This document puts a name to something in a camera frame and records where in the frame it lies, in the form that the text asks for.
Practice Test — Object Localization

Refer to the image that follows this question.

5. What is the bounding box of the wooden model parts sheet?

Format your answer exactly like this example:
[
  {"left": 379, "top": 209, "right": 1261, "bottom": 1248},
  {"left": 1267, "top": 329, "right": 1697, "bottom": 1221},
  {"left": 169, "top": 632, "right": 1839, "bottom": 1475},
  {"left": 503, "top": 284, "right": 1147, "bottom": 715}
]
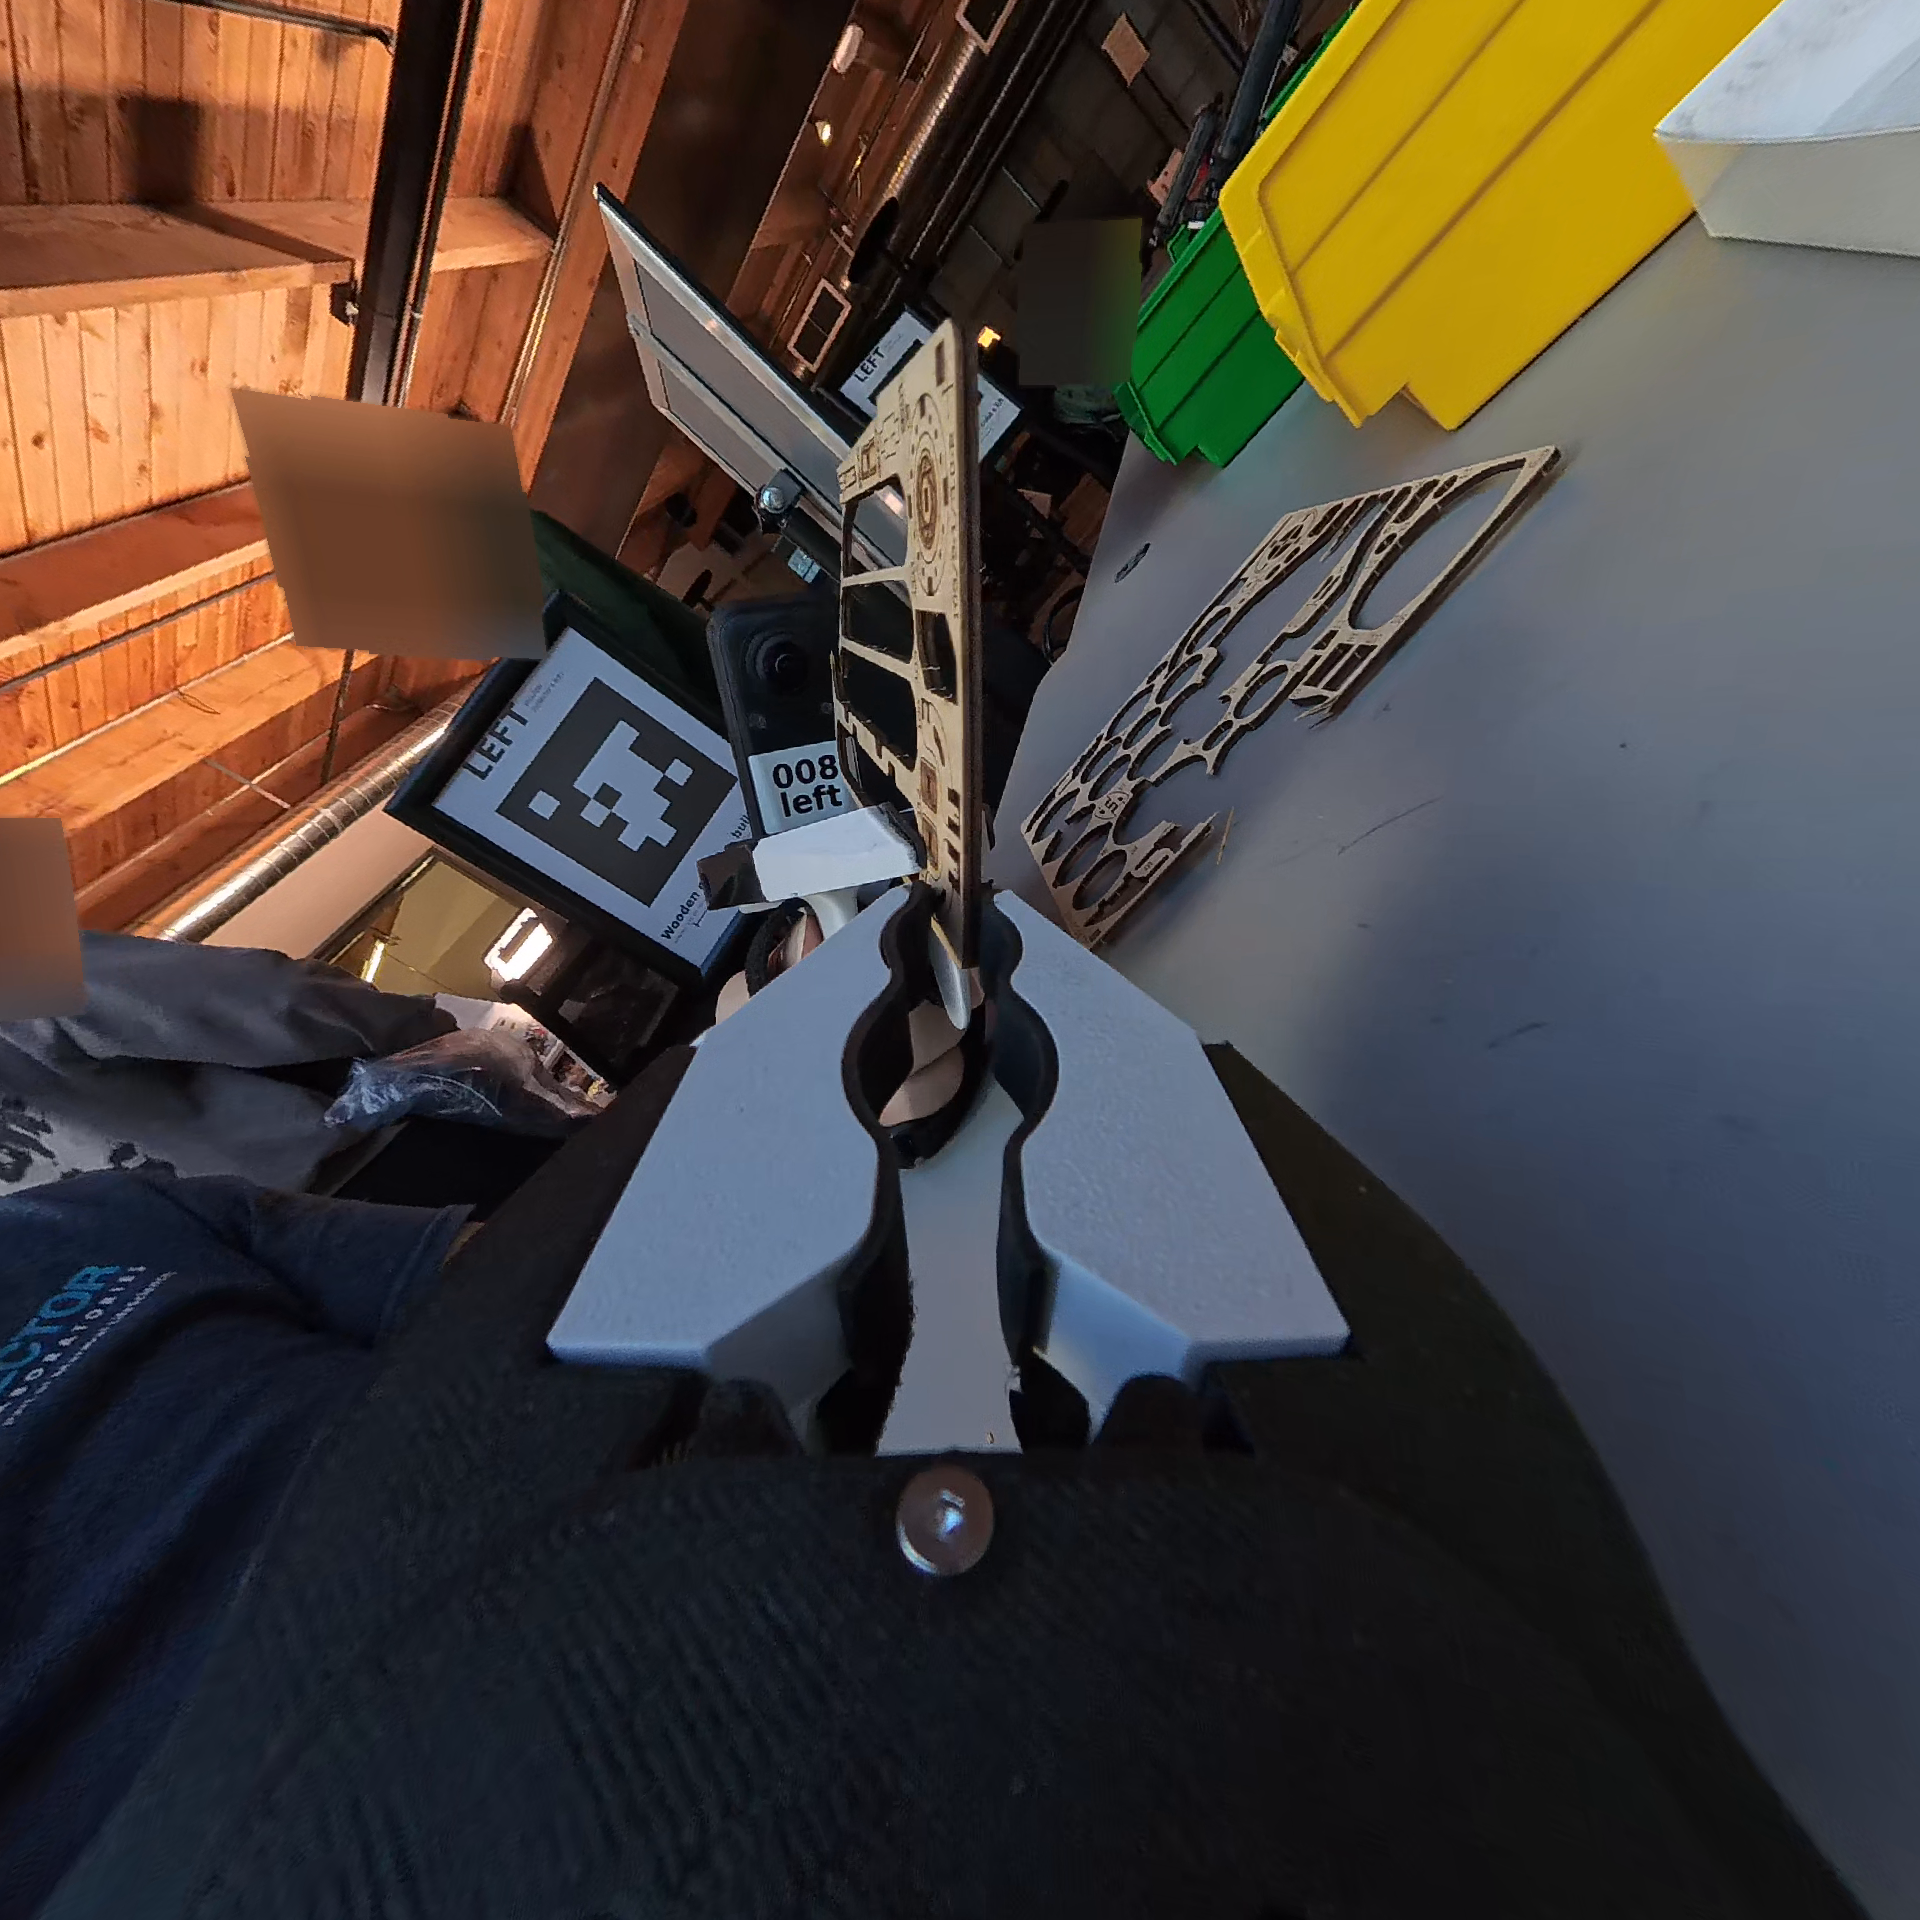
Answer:
[{"left": 833, "top": 321, "right": 988, "bottom": 1037}]

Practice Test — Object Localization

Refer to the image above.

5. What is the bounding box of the yellow plastic bin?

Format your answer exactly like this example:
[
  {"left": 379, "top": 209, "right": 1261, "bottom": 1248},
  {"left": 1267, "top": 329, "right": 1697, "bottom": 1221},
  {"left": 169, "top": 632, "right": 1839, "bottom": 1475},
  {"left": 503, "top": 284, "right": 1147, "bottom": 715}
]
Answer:
[{"left": 1219, "top": 0, "right": 1787, "bottom": 434}]

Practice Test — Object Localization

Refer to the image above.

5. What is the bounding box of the silver duct pipe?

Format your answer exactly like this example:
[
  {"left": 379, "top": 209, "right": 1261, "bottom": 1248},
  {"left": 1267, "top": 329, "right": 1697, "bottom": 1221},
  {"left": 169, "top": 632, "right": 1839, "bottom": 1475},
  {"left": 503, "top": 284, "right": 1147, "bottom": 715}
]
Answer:
[{"left": 141, "top": 720, "right": 472, "bottom": 952}]

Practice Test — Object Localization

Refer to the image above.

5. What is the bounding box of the person's left hand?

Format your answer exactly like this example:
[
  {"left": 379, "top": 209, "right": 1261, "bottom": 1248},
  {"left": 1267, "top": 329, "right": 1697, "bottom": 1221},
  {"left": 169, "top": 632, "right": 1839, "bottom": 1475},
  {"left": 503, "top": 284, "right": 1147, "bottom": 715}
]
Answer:
[{"left": 879, "top": 961, "right": 999, "bottom": 1143}]

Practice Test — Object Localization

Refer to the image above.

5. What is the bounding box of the empty wooden cutout sheet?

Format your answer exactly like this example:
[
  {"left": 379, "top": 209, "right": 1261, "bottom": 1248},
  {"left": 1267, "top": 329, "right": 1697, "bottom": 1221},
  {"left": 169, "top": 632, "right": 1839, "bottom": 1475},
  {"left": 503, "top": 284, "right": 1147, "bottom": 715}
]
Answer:
[{"left": 1019, "top": 441, "right": 1565, "bottom": 952}]

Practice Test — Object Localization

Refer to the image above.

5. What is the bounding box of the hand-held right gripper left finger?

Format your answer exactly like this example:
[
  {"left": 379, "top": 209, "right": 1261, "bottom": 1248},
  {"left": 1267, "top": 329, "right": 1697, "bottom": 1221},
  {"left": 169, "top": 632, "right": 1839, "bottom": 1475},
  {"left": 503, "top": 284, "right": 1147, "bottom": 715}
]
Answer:
[{"left": 546, "top": 885, "right": 921, "bottom": 1445}]

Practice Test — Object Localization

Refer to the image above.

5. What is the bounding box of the printed tag sign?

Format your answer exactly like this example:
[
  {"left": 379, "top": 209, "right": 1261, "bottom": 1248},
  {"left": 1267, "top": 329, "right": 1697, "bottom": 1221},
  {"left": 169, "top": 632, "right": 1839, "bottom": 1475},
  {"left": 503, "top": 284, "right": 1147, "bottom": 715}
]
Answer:
[{"left": 836, "top": 306, "right": 1024, "bottom": 453}]

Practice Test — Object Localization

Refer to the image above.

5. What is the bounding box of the person's navy shirt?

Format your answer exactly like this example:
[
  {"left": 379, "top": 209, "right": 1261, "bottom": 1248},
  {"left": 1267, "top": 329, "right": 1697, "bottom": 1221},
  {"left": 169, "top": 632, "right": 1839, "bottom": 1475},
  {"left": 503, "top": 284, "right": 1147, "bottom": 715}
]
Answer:
[{"left": 0, "top": 1171, "right": 474, "bottom": 1920}]

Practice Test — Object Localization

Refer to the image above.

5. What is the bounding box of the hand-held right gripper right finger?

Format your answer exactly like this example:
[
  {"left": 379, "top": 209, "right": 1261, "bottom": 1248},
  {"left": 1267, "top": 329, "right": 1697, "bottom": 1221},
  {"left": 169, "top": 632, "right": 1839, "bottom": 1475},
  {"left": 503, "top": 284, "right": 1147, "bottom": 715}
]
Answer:
[{"left": 984, "top": 887, "right": 1354, "bottom": 1445}]

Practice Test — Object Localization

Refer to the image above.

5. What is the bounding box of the white cardboard tray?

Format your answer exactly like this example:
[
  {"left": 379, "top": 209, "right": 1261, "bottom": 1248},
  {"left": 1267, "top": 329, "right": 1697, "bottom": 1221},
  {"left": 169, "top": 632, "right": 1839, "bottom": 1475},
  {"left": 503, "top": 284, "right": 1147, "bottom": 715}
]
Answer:
[{"left": 1656, "top": 0, "right": 1920, "bottom": 261}]

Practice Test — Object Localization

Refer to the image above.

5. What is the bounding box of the black shiny bag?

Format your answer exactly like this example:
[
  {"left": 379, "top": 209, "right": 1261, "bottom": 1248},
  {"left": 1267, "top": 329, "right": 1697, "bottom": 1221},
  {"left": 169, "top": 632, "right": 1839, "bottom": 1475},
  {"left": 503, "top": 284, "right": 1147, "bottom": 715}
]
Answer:
[{"left": 323, "top": 1032, "right": 609, "bottom": 1145}]

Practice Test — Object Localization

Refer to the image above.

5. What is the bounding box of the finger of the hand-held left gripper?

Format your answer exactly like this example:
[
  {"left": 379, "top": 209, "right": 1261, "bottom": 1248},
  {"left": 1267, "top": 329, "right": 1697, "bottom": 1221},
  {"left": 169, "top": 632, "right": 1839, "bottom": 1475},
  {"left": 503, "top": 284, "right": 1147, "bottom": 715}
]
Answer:
[{"left": 698, "top": 808, "right": 921, "bottom": 916}]

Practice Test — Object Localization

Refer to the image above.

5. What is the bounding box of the green plastic bin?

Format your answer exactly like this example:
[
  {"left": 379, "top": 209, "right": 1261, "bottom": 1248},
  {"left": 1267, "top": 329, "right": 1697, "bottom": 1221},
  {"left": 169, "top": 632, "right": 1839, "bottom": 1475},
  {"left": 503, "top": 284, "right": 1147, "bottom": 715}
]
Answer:
[{"left": 1114, "top": 211, "right": 1308, "bottom": 471}]

